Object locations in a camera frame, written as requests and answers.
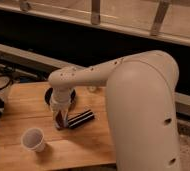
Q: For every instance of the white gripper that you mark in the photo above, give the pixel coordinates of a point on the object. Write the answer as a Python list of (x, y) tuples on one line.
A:
[(57, 106)]

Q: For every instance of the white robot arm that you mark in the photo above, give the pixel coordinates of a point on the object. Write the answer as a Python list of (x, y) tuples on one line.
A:
[(140, 103)]

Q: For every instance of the black round plate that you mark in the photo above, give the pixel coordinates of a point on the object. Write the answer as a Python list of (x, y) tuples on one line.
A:
[(50, 91)]

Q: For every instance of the wooden board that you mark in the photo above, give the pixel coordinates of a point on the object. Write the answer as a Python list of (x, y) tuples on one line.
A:
[(87, 145)]

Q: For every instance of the white paper cup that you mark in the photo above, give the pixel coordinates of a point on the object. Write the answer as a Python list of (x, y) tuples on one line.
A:
[(33, 139)]

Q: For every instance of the metal window railing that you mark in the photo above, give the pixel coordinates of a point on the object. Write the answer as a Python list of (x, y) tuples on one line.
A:
[(165, 20)]

